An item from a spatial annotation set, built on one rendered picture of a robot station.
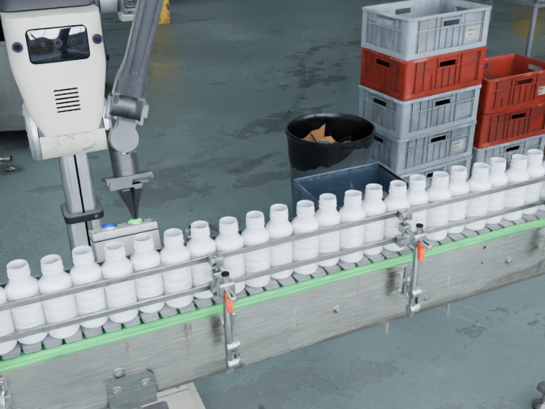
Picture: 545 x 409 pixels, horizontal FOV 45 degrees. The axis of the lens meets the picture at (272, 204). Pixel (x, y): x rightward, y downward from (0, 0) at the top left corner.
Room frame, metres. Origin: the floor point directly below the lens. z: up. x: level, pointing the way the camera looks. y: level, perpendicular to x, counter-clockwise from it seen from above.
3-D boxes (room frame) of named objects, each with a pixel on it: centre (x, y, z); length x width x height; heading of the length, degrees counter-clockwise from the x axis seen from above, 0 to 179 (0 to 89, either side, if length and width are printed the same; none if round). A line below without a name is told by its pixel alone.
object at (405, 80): (3.73, -0.88, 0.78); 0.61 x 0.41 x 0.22; 120
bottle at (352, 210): (1.29, -0.18, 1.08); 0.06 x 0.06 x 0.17
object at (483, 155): (4.09, -1.47, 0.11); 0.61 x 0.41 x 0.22; 116
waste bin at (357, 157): (3.10, -0.30, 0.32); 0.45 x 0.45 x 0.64
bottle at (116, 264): (1.08, 0.30, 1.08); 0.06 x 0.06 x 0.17
